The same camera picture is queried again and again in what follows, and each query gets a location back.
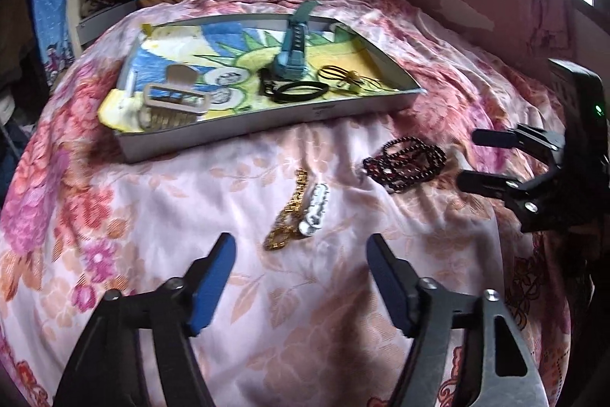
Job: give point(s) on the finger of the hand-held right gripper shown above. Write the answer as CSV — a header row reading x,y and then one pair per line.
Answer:
x,y
491,185
500,137

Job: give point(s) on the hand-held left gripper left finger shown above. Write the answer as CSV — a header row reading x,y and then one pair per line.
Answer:
x,y
212,288

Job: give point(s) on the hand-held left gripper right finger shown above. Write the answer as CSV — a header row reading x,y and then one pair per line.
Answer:
x,y
388,288

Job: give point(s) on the grey cardboard tray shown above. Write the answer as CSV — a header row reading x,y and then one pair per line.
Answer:
x,y
267,125

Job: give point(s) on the beige hair claw clip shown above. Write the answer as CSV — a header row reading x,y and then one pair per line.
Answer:
x,y
174,102

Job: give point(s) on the blue wrist watch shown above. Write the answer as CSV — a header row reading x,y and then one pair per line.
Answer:
x,y
293,49

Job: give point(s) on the pink floral bedspread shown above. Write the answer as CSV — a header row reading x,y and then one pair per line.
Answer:
x,y
238,206

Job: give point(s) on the white shelf unit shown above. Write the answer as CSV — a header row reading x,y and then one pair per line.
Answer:
x,y
95,6

